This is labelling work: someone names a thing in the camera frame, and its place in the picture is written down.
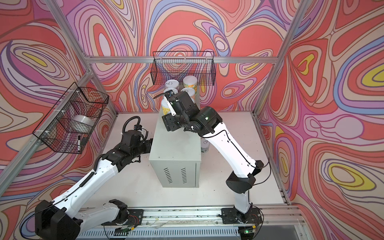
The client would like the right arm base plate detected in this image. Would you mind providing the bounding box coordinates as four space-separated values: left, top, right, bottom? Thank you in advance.
218 207 263 225

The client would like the black wire basket rear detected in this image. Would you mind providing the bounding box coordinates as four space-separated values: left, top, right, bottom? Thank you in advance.
151 50 216 86

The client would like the yellow can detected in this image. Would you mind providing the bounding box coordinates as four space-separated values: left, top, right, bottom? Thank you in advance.
161 99 171 115

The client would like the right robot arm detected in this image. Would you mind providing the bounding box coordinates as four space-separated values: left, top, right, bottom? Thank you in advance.
162 91 265 224

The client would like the orange green lidded can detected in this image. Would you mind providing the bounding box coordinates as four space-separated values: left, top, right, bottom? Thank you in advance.
183 75 198 91

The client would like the green circuit board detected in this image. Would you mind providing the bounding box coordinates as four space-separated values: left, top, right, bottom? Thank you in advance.
114 227 135 236
239 226 258 235

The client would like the green labelled can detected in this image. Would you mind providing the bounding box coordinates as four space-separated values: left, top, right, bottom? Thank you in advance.
164 88 179 94

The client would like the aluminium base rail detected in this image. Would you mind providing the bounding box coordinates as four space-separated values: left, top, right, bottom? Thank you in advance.
59 205 304 229

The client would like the green circuit board right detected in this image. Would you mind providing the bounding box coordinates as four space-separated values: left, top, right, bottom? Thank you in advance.
239 226 258 235

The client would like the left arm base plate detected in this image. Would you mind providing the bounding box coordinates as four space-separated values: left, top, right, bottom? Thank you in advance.
102 209 144 227

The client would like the orange red labelled can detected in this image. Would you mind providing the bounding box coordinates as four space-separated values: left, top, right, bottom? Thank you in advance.
181 88 196 100

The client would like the green circuit board left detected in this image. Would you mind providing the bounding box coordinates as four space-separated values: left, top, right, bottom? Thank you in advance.
114 227 135 236

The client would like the pink labelled can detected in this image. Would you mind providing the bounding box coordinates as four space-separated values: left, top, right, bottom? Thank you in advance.
165 80 180 90

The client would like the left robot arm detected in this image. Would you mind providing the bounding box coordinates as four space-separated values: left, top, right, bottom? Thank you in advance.
34 116 153 240

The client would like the black wire basket left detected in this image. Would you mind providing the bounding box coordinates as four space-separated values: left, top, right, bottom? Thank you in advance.
33 83 109 154

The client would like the black marker pen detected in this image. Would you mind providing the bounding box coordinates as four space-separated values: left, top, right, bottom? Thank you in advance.
77 135 82 153

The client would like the black wire basket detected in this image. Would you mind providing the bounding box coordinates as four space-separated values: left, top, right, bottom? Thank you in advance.
33 83 109 154
151 50 216 86

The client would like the grey metal cabinet counter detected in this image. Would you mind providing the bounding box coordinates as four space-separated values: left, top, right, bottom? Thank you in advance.
148 84 202 189

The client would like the blue grey can right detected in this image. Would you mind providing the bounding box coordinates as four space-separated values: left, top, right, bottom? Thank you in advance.
201 139 210 153

